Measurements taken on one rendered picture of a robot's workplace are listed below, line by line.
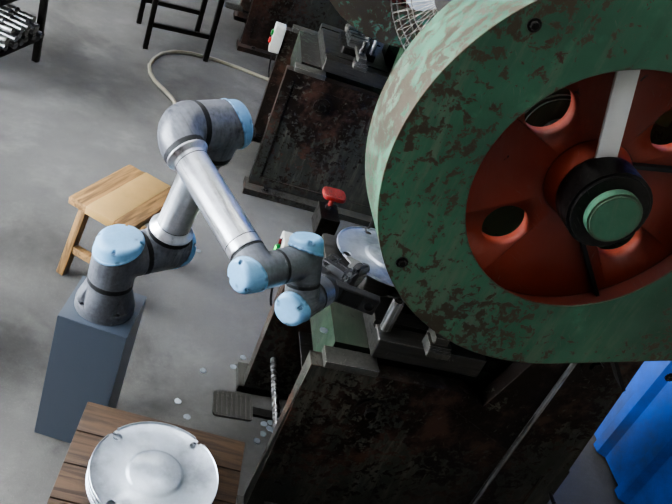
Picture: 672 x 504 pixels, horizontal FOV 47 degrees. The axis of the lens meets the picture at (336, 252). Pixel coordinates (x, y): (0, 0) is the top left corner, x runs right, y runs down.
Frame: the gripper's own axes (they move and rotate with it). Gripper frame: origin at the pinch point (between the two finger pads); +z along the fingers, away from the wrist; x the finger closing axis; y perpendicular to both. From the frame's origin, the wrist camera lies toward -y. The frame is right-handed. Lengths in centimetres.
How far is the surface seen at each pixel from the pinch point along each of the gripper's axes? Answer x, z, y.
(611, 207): -52, -28, -41
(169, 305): 77, 38, 70
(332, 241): 2.0, 6.6, 13.9
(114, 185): 45, 32, 104
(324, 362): 19.1, -15.4, -4.9
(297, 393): 30.9, -16.2, -2.6
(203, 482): 46, -43, 0
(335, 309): 16.0, 2.3, 3.7
